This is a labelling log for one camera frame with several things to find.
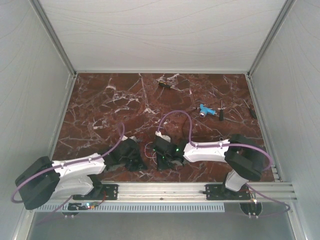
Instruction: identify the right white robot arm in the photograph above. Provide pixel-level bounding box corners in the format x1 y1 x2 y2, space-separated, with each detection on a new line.
152 132 274 199

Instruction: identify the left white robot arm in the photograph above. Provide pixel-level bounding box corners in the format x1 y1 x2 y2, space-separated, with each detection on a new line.
15 137 147 210

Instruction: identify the blue toy drill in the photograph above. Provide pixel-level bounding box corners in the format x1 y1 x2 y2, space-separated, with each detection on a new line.
199 104 216 118

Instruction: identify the small circuit board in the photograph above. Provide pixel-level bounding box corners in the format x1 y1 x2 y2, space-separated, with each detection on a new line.
83 201 101 210

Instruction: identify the black yellow screwdriver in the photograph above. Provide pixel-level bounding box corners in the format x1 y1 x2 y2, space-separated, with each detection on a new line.
158 81 176 89

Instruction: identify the small black screwdriver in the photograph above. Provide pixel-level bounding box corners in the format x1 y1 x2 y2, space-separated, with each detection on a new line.
243 100 258 120

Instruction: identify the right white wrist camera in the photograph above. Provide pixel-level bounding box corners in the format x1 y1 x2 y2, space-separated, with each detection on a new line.
155 131 171 143

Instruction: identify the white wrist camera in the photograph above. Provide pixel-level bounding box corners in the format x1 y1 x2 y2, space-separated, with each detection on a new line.
155 131 171 143
128 136 138 142

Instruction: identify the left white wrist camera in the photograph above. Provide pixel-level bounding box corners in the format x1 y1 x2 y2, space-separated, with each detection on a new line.
128 136 138 142

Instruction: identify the left black mount plate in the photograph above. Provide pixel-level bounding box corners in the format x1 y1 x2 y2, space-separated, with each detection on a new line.
92 184 119 201

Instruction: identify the black mount plate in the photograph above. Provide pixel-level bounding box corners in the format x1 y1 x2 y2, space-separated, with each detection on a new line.
200 183 252 201
92 184 119 201

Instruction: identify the right black mount plate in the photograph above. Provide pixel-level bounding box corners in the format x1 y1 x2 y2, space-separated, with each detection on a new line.
200 183 252 201

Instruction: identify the grey slotted cable duct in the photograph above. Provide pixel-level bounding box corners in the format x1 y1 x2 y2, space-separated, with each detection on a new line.
34 202 225 213

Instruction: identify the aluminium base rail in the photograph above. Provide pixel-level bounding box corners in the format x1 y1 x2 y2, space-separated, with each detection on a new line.
72 181 298 203

